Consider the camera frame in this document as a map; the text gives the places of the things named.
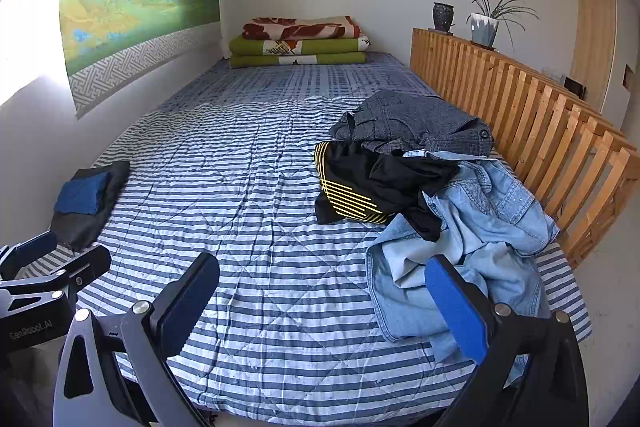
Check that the small dark box on rail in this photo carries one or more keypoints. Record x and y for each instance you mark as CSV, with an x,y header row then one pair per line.
x,y
575,87

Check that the wooden slatted bed rail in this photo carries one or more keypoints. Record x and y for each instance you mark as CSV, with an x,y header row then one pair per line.
x,y
579,167

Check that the wooden door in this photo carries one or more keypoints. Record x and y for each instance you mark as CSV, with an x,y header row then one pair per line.
x,y
594,48

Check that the grey dark jacket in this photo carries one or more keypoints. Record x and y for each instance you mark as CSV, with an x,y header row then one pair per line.
x,y
391,123

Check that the red floral folded blanket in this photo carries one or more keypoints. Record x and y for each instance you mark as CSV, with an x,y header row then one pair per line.
x,y
281,28

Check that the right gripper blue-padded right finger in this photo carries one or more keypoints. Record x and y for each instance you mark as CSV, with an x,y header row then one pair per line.
x,y
528,370

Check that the black yellow striped pants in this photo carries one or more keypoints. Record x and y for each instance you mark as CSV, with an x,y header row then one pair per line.
x,y
361,185

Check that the folded blue knit garment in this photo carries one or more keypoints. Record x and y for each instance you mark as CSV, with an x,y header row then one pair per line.
x,y
83,195

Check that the light blue denim jeans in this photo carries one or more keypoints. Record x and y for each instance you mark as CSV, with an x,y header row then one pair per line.
x,y
492,230

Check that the green folded blanket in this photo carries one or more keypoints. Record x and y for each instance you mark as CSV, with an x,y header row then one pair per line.
x,y
255,53

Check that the folded black garment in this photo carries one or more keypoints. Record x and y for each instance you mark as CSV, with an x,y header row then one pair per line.
x,y
76,231

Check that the dark ceramic vase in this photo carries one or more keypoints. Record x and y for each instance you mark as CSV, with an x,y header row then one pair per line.
x,y
443,17

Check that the potted spider plant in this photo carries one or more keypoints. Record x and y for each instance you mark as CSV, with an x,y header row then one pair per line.
x,y
489,17

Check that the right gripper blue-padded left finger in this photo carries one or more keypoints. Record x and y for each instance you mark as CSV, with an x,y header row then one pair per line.
x,y
113,370

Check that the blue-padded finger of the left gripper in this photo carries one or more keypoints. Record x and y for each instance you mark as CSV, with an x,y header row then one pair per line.
x,y
16,257
80,264

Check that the blue white striped quilt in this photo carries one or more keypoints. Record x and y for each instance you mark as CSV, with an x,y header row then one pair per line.
x,y
291,335

